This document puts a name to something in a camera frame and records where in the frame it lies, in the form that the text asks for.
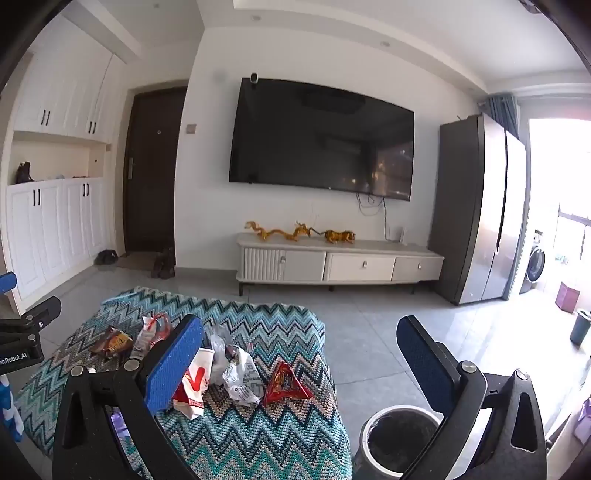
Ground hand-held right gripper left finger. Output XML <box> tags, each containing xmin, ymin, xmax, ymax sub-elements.
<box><xmin>53</xmin><ymin>315</ymin><xmax>204</xmax><ymax>480</ymax></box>

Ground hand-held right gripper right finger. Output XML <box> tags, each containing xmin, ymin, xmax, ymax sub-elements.
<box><xmin>396</xmin><ymin>315</ymin><xmax>548</xmax><ymax>480</ymax></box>

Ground white red paper bag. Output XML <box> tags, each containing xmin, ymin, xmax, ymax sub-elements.
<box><xmin>172</xmin><ymin>347</ymin><xmax>217</xmax><ymax>420</ymax></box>

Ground white rimmed trash can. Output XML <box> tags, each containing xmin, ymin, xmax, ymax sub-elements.
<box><xmin>358</xmin><ymin>405</ymin><xmax>451</xmax><ymax>480</ymax></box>

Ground red white snack wrapper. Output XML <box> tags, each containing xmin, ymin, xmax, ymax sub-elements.
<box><xmin>129</xmin><ymin>313</ymin><xmax>174</xmax><ymax>361</ymax></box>

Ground crumpled clear plastic bag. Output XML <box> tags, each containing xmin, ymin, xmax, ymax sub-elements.
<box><xmin>203</xmin><ymin>323</ymin><xmax>241</xmax><ymax>370</ymax></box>

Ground blue white cloth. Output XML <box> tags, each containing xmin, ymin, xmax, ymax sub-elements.
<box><xmin>0</xmin><ymin>375</ymin><xmax>24</xmax><ymax>443</ymax></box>

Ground brown snack packet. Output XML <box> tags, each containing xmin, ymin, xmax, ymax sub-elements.
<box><xmin>90</xmin><ymin>325</ymin><xmax>134</xmax><ymax>360</ymax></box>

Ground white crumpled wrapper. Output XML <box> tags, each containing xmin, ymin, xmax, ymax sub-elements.
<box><xmin>222</xmin><ymin>357</ymin><xmax>265</xmax><ymax>407</ymax></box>

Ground brown pair of shoes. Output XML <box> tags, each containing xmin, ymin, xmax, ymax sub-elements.
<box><xmin>151</xmin><ymin>247</ymin><xmax>177</xmax><ymax>280</ymax></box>

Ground red triangular snack packet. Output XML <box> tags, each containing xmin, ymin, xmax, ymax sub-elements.
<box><xmin>262</xmin><ymin>361</ymin><xmax>315</xmax><ymax>407</ymax></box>

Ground zigzag knitted blanket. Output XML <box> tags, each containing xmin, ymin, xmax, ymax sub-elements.
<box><xmin>21</xmin><ymin>286</ymin><xmax>354</xmax><ymax>480</ymax></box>

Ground white television cabinet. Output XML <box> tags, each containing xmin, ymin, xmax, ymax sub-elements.
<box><xmin>235</xmin><ymin>232</ymin><xmax>445</xmax><ymax>296</ymax></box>

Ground front loading washing machine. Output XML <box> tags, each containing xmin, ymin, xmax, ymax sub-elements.
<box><xmin>519</xmin><ymin>231</ymin><xmax>548</xmax><ymax>295</ymax></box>

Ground purple storage box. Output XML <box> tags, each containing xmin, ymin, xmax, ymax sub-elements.
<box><xmin>555</xmin><ymin>282</ymin><xmax>581</xmax><ymax>315</ymax></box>

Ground dark plastic bin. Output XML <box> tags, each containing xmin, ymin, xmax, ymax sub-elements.
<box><xmin>569</xmin><ymin>308</ymin><xmax>591</xmax><ymax>347</ymax></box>

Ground long golden dragon figurine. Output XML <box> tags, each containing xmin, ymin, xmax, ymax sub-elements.
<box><xmin>245</xmin><ymin>220</ymin><xmax>297</xmax><ymax>243</ymax></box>

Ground purple plastic bag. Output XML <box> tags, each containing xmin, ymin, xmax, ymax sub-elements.
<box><xmin>573</xmin><ymin>398</ymin><xmax>591</xmax><ymax>440</ymax></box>

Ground silver refrigerator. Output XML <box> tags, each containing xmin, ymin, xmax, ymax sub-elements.
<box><xmin>428</xmin><ymin>113</ymin><xmax>528</xmax><ymax>305</ymax></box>

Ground dark brown entrance door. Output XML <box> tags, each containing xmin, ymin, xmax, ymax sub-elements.
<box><xmin>124</xmin><ymin>87</ymin><xmax>188</xmax><ymax>256</ymax></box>

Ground short golden dragon figurine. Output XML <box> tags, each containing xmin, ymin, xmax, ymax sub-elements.
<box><xmin>294</xmin><ymin>222</ymin><xmax>325</xmax><ymax>241</ymax></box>

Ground grey blue curtain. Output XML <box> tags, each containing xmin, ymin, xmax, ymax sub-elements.
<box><xmin>482</xmin><ymin>93</ymin><xmax>522</xmax><ymax>140</ymax></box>

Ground hanging television cables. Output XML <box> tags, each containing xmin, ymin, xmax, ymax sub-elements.
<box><xmin>355</xmin><ymin>193</ymin><xmax>389</xmax><ymax>241</ymax></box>

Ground white wall cabinet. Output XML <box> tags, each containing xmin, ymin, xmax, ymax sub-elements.
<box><xmin>0</xmin><ymin>28</ymin><xmax>126</xmax><ymax>315</ymax></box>

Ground wall mounted television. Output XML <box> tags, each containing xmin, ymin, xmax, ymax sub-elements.
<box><xmin>228</xmin><ymin>78</ymin><xmax>415</xmax><ymax>202</ymax></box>

